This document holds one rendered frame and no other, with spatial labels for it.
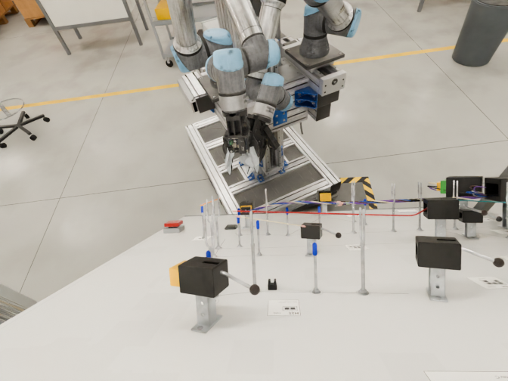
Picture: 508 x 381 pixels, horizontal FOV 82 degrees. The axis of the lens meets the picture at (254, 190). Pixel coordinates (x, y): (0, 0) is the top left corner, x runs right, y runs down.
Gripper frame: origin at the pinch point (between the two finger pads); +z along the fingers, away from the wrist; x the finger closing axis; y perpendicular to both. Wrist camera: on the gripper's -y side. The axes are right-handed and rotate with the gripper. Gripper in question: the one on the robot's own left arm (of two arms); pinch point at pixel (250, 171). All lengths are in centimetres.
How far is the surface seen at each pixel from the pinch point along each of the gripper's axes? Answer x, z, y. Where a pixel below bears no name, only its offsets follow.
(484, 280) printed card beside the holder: 76, 2, 4
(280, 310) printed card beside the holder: 60, 14, 35
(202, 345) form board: 60, 17, 47
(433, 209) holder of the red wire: 59, -7, -12
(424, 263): 71, 1, 19
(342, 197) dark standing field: -47, 7, -136
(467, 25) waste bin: -65, -198, -275
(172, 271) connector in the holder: 52, 11, 49
